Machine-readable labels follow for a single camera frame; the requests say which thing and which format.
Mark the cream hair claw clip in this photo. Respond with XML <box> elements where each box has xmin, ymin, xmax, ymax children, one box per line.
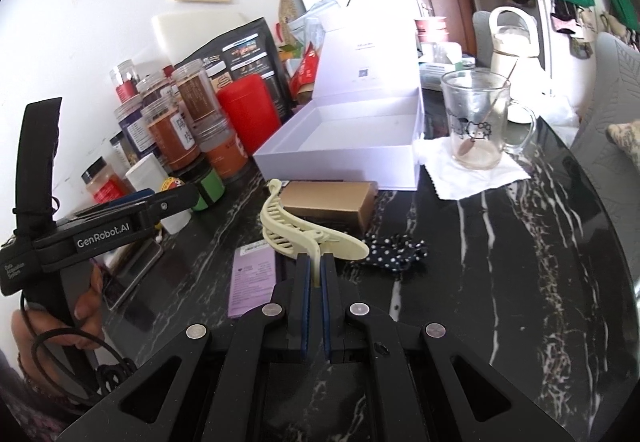
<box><xmin>260</xmin><ymin>179</ymin><xmax>371</xmax><ymax>283</ymax></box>

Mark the grey padded chair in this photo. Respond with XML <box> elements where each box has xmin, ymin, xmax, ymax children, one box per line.
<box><xmin>570</xmin><ymin>32</ymin><xmax>640</xmax><ymax>203</ymax></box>
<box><xmin>472</xmin><ymin>10</ymin><xmax>501</xmax><ymax>67</ymax></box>

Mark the white label orange jar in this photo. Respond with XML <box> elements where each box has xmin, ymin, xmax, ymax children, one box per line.
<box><xmin>141</xmin><ymin>98</ymin><xmax>202</xmax><ymax>171</ymax></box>

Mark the dark contents clear jar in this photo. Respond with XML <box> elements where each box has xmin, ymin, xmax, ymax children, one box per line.
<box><xmin>136</xmin><ymin>76</ymin><xmax>176</xmax><ymax>108</ymax></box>

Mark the black polka-dot scrunchie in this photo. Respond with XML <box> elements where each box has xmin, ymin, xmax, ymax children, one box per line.
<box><xmin>362</xmin><ymin>233</ymin><xmax>430</xmax><ymax>279</ymax></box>

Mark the red snack packet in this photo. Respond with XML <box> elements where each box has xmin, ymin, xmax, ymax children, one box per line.
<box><xmin>290</xmin><ymin>42</ymin><xmax>322</xmax><ymax>103</ymax></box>

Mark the blue label jar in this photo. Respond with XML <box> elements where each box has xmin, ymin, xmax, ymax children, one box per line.
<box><xmin>114</xmin><ymin>102</ymin><xmax>157</xmax><ymax>156</ymax></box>

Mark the glass mug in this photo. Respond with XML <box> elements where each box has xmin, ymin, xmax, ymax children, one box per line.
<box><xmin>440</xmin><ymin>69</ymin><xmax>537</xmax><ymax>171</ymax></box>

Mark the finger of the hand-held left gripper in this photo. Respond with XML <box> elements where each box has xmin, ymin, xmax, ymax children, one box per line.
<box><xmin>131</xmin><ymin>183</ymin><xmax>201</xmax><ymax>233</ymax></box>
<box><xmin>75</xmin><ymin>188</ymin><xmax>153</xmax><ymax>219</ymax></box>

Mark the white cutting board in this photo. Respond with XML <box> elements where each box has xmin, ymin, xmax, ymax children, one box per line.
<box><xmin>151</xmin><ymin>12</ymin><xmax>252</xmax><ymax>68</ymax></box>

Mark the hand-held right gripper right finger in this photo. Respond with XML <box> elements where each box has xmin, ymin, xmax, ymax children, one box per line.
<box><xmin>322</xmin><ymin>254</ymin><xmax>576</xmax><ymax>442</ymax></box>

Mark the white thermos jug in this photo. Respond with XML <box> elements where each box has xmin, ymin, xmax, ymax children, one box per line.
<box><xmin>487</xmin><ymin>6</ymin><xmax>544</xmax><ymax>123</ymax></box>

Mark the woven round trivet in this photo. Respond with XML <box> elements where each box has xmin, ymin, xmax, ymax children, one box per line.
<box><xmin>277</xmin><ymin>0</ymin><xmax>302</xmax><ymax>47</ymax></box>

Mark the tall brown label jar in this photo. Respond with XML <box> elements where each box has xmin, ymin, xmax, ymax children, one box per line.
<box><xmin>172</xmin><ymin>62</ymin><xmax>224</xmax><ymax>127</ymax></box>

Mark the white paper napkin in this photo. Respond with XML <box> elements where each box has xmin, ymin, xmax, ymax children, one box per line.
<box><xmin>412</xmin><ymin>137</ymin><xmax>532</xmax><ymax>201</ymax></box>

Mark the small seed jar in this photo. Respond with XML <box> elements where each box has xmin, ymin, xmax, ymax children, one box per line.
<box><xmin>109</xmin><ymin>132</ymin><xmax>134</xmax><ymax>166</ymax></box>

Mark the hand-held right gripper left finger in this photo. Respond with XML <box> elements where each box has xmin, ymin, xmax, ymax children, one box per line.
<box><xmin>57</xmin><ymin>254</ymin><xmax>313</xmax><ymax>442</ymax></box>

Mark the red label spice bottle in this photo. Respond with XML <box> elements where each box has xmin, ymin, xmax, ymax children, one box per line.
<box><xmin>81</xmin><ymin>162</ymin><xmax>135</xmax><ymax>206</ymax></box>

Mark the crumpled printed paper bag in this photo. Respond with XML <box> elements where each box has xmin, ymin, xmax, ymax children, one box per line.
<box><xmin>287</xmin><ymin>0</ymin><xmax>342</xmax><ymax>46</ymax></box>

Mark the red canister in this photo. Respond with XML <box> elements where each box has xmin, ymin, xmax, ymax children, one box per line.
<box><xmin>217</xmin><ymin>74</ymin><xmax>282</xmax><ymax>159</ymax></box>

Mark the white gift box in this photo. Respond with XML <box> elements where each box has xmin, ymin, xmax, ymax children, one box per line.
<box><xmin>252</xmin><ymin>16</ymin><xmax>426</xmax><ymax>191</ymax></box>

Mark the floral cushion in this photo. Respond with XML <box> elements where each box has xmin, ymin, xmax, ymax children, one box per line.
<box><xmin>606</xmin><ymin>122</ymin><xmax>640</xmax><ymax>161</ymax></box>

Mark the silver flat device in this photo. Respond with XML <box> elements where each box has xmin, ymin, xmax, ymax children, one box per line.
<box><xmin>102</xmin><ymin>242</ymin><xmax>167</xmax><ymax>313</ymax></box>

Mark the gold cardboard box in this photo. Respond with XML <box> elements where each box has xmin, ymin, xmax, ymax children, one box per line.
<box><xmin>279</xmin><ymin>180</ymin><xmax>379</xmax><ymax>233</ymax></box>

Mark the person's left hand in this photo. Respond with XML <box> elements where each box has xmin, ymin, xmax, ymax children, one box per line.
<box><xmin>12</xmin><ymin>262</ymin><xmax>106</xmax><ymax>353</ymax></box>

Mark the green label black jar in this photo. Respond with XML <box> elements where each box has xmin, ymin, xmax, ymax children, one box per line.
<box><xmin>187</xmin><ymin>167</ymin><xmax>227</xmax><ymax>213</ymax></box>

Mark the short orange jar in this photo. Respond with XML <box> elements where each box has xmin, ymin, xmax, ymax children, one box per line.
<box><xmin>197</xmin><ymin>119</ymin><xmax>249</xmax><ymax>181</ymax></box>

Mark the black coffee bag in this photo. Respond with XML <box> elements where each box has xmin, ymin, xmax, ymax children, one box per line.
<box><xmin>175</xmin><ymin>16</ymin><xmax>294</xmax><ymax>123</ymax></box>

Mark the person's left forearm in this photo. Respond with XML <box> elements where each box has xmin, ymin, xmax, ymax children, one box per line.
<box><xmin>0</xmin><ymin>322</ymin><xmax>96</xmax><ymax>433</ymax></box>

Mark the pink paper cup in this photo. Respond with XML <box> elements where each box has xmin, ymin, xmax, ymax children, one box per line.
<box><xmin>415</xmin><ymin>16</ymin><xmax>452</xmax><ymax>46</ymax></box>

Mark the red label clear jar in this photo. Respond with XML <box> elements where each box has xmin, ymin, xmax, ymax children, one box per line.
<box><xmin>110</xmin><ymin>59</ymin><xmax>144</xmax><ymax>103</ymax></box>

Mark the purple box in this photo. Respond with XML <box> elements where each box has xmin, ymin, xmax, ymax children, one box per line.
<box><xmin>227</xmin><ymin>247</ymin><xmax>278</xmax><ymax>320</ymax></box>

